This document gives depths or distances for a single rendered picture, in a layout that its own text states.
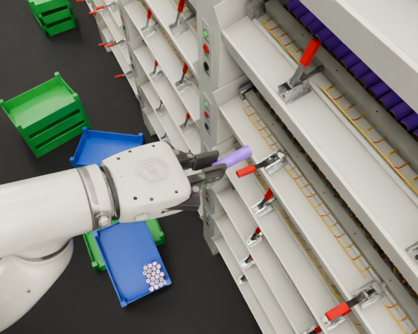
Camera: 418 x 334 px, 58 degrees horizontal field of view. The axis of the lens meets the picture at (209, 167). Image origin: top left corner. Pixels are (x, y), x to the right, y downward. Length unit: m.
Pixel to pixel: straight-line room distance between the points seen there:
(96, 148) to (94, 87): 0.43
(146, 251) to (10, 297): 1.08
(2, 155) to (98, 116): 0.50
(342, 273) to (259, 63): 0.35
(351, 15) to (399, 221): 0.24
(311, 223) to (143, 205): 0.31
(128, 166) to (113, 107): 1.59
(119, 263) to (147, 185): 1.09
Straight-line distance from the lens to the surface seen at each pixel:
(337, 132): 0.53
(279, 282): 1.02
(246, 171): 0.67
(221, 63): 0.72
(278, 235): 0.85
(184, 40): 0.95
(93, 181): 0.48
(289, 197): 0.68
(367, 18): 0.39
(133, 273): 1.57
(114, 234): 1.57
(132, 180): 0.50
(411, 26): 0.39
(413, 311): 0.63
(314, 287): 0.83
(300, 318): 1.01
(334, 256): 0.66
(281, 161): 0.70
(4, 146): 2.13
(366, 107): 0.52
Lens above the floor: 1.52
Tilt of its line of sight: 57 degrees down
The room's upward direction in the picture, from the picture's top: straight up
